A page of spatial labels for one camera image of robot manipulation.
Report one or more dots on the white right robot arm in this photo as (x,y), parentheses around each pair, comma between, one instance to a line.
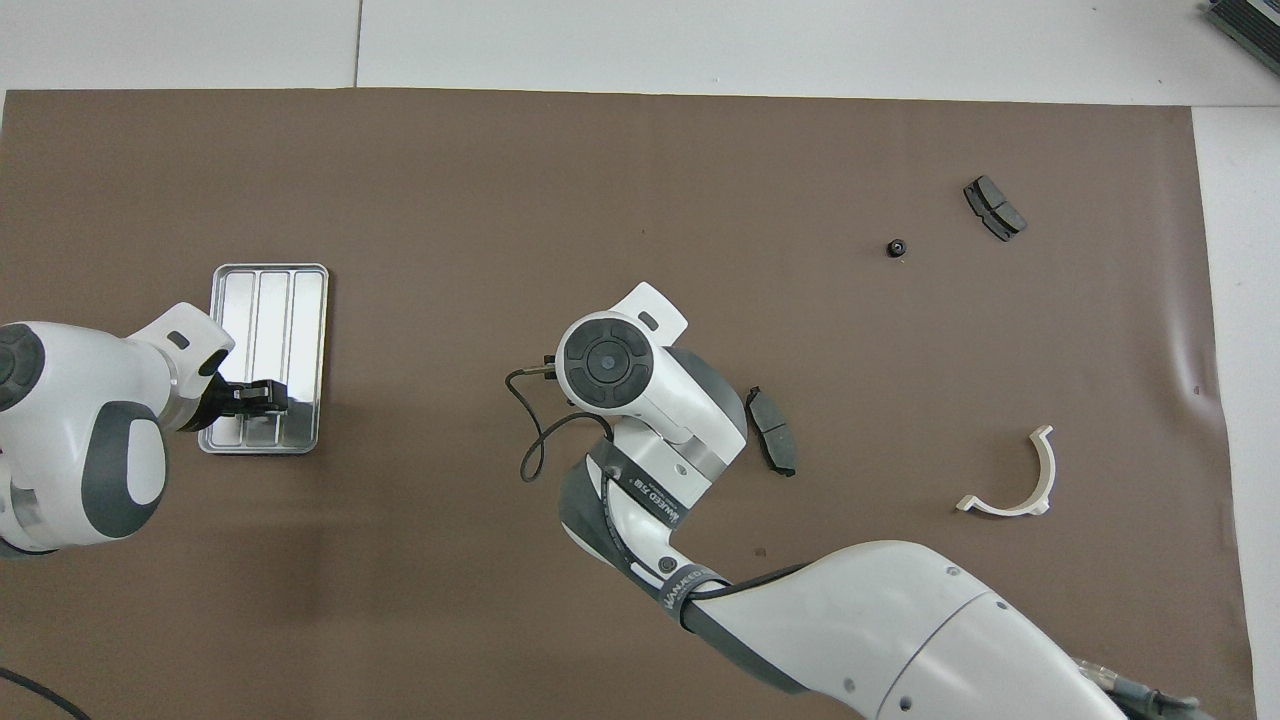
(900,630)

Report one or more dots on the brown table mat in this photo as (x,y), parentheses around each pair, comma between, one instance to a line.
(560,200)

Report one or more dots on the small black bearing gear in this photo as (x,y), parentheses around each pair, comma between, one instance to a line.
(897,248)

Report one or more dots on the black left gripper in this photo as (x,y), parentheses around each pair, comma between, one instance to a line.
(215,405)

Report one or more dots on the white curved plastic bracket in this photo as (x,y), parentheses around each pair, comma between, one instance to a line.
(1015,510)

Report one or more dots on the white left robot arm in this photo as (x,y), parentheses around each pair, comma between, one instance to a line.
(90,420)

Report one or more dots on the grey ribbed device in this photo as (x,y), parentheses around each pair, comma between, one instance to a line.
(1250,25)

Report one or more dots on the short dark grey brake pad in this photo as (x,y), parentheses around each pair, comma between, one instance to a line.
(995,208)

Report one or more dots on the long dark grey brake pad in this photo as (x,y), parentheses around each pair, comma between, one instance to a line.
(775,435)

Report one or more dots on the silver metal tray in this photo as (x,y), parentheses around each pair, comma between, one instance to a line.
(270,310)

